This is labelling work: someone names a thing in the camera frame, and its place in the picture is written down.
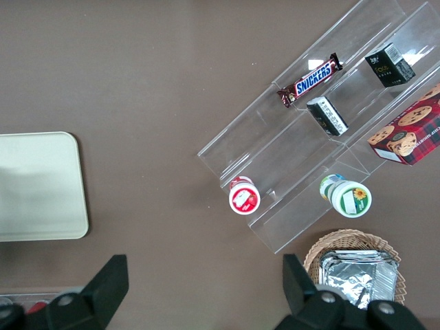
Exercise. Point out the black box with gold print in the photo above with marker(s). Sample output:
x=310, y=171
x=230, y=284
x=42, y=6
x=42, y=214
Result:
x=386, y=70

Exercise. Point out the light tan wicker basket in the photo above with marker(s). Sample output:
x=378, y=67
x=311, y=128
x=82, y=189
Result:
x=347, y=240

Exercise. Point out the red strawberry yoghurt cup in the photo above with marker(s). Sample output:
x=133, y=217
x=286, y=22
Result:
x=244, y=199

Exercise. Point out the red tartan cookie box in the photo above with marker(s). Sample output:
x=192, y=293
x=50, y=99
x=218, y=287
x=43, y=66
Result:
x=409, y=134

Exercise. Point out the red soda can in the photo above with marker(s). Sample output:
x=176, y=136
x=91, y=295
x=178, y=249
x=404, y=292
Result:
x=36, y=306

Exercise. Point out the brown snickers chocolate bar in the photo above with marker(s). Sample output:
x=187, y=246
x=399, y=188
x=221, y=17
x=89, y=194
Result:
x=311, y=80

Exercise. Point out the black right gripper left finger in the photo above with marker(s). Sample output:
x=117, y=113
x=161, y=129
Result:
x=93, y=295

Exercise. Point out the clear acrylic bottle rack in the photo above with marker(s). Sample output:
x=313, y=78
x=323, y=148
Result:
x=41, y=295

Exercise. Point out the green sunflower yoghurt cup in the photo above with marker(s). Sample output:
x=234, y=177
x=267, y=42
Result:
x=350, y=199

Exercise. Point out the aluminium foil container stack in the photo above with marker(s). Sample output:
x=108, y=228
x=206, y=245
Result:
x=357, y=278

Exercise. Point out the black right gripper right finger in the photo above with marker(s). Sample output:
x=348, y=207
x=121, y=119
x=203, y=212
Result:
x=309, y=309

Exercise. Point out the cream rectangular plastic tray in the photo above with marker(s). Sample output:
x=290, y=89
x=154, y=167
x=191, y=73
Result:
x=38, y=185

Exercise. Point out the clear acrylic tiered shelf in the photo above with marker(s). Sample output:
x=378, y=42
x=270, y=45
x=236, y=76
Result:
x=285, y=158

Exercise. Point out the black box with white label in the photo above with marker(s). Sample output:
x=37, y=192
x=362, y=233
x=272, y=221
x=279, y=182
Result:
x=328, y=117

